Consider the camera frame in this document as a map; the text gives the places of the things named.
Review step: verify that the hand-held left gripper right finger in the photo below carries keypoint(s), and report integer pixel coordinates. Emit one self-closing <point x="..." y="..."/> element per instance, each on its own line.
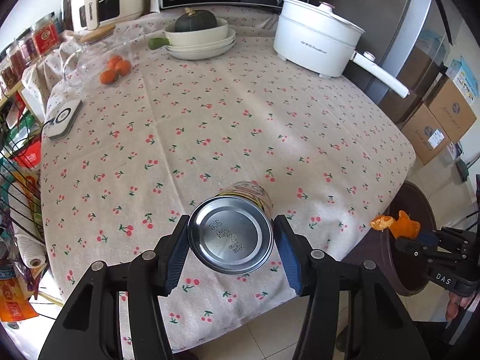
<point x="290" y="257"/>

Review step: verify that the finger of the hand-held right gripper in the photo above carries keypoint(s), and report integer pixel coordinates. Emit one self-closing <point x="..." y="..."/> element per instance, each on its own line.
<point x="416" y="250"/>
<point x="450" y="238"/>

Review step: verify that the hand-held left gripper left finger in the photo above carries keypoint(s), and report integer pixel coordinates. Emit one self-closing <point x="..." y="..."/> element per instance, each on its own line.
<point x="176" y="257"/>

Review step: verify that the orange peel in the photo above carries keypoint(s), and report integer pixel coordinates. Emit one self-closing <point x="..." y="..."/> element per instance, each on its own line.
<point x="405" y="227"/>

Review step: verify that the brown round trash bin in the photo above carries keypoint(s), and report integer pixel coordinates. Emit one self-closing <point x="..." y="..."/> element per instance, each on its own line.
<point x="412" y="198"/>

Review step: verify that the printed metal can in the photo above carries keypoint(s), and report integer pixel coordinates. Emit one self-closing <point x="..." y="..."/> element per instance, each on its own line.
<point x="230" y="236"/>

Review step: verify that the person's right hand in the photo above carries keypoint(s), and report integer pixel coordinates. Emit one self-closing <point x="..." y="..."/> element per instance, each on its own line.
<point x="455" y="305"/>

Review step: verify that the colourful paper stack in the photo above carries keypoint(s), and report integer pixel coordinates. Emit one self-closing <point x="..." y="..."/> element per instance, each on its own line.
<point x="455" y="152"/>

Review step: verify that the white paper towel roll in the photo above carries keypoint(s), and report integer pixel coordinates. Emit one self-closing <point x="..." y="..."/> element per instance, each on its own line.
<point x="26" y="240"/>

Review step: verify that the blue and white box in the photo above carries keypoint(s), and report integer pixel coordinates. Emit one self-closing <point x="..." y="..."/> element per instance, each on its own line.
<point x="467" y="80"/>

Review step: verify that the cherry print tablecloth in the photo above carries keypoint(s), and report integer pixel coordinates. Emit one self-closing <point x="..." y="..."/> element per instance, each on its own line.
<point x="225" y="101"/>

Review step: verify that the orange printed bag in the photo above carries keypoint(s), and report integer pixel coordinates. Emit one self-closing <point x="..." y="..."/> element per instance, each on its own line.
<point x="15" y="302"/>

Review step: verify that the white flat electronic device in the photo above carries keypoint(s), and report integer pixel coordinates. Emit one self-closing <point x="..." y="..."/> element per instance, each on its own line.
<point x="63" y="120"/>

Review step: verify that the red snack bag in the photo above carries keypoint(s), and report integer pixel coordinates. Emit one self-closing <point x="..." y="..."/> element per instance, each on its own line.
<point x="28" y="155"/>

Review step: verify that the white plate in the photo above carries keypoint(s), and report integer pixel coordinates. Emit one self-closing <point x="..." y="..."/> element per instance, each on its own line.
<point x="202" y="55"/>

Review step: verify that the green pepper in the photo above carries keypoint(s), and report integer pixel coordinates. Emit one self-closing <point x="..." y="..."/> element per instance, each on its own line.
<point x="155" y="43"/>

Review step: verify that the glass jar with wooden lid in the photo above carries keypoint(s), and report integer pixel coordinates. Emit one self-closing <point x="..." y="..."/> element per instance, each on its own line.
<point x="93" y="58"/>

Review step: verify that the white electric cooking pot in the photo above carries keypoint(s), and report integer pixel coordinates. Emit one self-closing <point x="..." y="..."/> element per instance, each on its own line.
<point x="311" y="41"/>

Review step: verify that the grey refrigerator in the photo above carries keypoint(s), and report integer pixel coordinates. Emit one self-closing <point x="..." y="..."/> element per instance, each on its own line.
<point x="393" y="26"/>

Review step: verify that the white bowl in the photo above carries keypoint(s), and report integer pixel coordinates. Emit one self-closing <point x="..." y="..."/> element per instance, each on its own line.
<point x="198" y="38"/>

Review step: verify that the stacked white bowls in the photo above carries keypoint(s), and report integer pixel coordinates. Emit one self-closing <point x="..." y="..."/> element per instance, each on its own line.
<point x="230" y="39"/>

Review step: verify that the dark green pumpkin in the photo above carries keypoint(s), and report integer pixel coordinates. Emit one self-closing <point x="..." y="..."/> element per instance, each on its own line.
<point x="197" y="21"/>

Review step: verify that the red label glass jar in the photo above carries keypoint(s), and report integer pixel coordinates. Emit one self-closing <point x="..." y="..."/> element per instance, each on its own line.
<point x="45" y="37"/>
<point x="25" y="50"/>
<point x="8" y="69"/>

